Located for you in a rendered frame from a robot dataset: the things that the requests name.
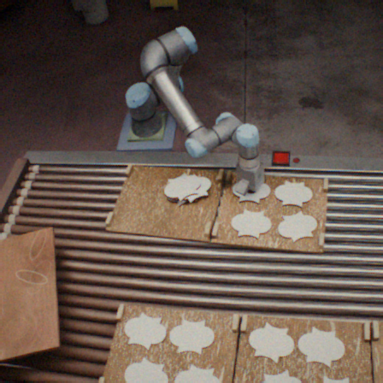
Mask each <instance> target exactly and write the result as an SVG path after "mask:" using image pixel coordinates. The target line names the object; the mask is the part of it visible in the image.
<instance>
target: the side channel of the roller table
mask: <svg viewBox="0 0 383 383"><path fill-rule="evenodd" d="M30 165H31V162H30V160H29V158H18V159H17V161H16V162H15V165H14V166H13V168H12V169H11V171H10V173H9V175H8V177H7V180H6V182H5V183H4V185H3V188H2V189H1V191H0V226H1V225H2V224H5V223H4V217H5V216H6V215H8V214H9V212H8V210H9V207H10V206H14V205H13V199H14V198H15V197H17V190H18V189H21V182H22V181H26V180H25V175H26V174H27V173H29V168H30Z"/></svg>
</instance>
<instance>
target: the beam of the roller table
mask: <svg viewBox="0 0 383 383"><path fill-rule="evenodd" d="M296 157H297V158H299V159H300V162H298V163H295V162H294V161H293V159H294V158H296ZM23 158H29V160H30V162H31V165H42V166H67V167H79V166H99V167H128V165H129V163H132V164H133V166H143V167H158V168H200V169H234V170H237V169H236V164H237V163H238V162H239V153H207V154H206V155H203V156H200V157H199V158H194V157H193V156H191V155H190V154H189V153H188V152H163V151H126V152H119V151H75V150H64V151H33V150H28V151H27V153H26V154H25V155H24V157H23ZM272 158H273V155H259V161H260V162H264V170H268V171H292V172H300V173H331V174H383V159H381V158H380V157H341V156H299V155H291V160H290V167H286V166H272Z"/></svg>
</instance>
